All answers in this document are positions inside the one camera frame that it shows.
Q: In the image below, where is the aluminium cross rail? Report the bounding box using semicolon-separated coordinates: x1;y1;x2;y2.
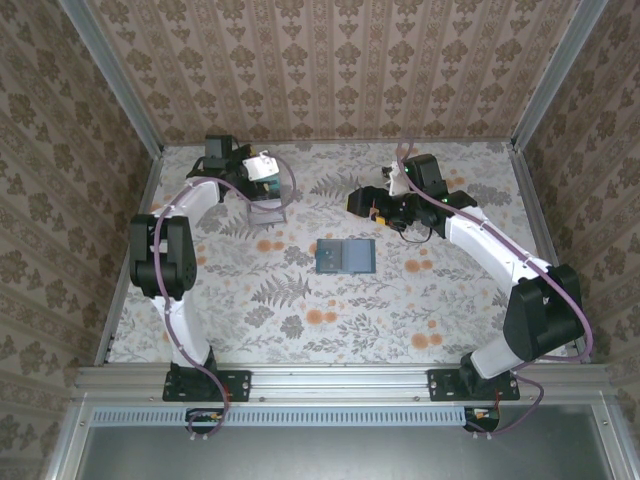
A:
74;363;611;401

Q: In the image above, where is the aluminium side rail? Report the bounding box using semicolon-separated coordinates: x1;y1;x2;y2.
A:
505;142;592;364
93;147;165;366

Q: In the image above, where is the grey metal panel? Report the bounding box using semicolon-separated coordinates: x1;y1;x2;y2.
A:
42;402;631;480

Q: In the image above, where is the black cable port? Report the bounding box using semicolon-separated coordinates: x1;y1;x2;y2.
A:
463;405;501;432
185;407;227;434

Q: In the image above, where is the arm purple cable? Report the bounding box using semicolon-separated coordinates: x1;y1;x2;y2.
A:
396;142;594;436
154;152;299;444

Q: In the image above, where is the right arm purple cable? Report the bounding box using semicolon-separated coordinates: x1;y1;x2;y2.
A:
396;142;594;436

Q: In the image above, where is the floral table cover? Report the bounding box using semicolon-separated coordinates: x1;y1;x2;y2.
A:
107;142;571;366

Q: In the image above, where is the slotted grey cable duct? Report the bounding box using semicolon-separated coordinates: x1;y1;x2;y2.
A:
91;405;469;428

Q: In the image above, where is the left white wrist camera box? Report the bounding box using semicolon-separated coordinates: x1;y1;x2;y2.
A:
241;152;279;184

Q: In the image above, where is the teal leather card holder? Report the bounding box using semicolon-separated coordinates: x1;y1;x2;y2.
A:
315;238;377;275

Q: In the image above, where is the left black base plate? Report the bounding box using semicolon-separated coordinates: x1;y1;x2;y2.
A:
162;368;252;403

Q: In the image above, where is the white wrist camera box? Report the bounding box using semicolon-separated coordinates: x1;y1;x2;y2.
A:
241;152;279;184
381;158;415;197

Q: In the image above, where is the right thin black cable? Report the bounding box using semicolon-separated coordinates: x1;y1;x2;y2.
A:
393;219;437;245

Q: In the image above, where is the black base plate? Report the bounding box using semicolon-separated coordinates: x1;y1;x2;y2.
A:
162;368;252;403
427;368;521;403

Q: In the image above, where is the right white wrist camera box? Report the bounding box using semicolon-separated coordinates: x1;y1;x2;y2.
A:
381;158;415;197

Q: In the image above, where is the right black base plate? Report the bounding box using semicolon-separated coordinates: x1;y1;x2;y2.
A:
427;368;521;403

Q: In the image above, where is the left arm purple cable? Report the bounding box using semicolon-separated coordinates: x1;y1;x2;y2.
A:
154;152;299;444

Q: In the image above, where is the clear acrylic box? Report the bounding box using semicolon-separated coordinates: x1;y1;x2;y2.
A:
246;169;292;227

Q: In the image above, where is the aluminium frame post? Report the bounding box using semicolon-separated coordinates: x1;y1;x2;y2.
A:
509;0;610;151
58;0;166;156

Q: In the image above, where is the grey card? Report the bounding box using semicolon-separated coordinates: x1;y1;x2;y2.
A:
319;242;344;271

